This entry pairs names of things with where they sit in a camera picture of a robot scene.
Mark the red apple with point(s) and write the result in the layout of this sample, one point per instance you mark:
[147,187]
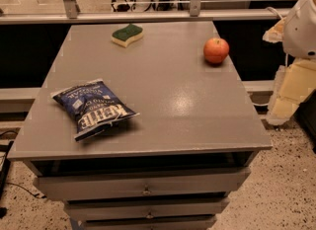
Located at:
[215,50]

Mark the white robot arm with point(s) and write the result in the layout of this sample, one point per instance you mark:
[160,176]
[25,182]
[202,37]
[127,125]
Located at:
[296,31]

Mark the metal railing frame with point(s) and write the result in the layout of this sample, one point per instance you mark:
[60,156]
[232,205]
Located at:
[131,13]

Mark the blue Kettle chips bag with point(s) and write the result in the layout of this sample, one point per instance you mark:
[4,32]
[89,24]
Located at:
[93,106]

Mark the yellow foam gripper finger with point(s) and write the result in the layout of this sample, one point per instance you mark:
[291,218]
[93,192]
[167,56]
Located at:
[293,85]

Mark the green yellow sponge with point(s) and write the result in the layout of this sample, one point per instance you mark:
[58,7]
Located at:
[127,35]

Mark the grey drawer cabinet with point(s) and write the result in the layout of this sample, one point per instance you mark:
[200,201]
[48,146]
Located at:
[173,165]

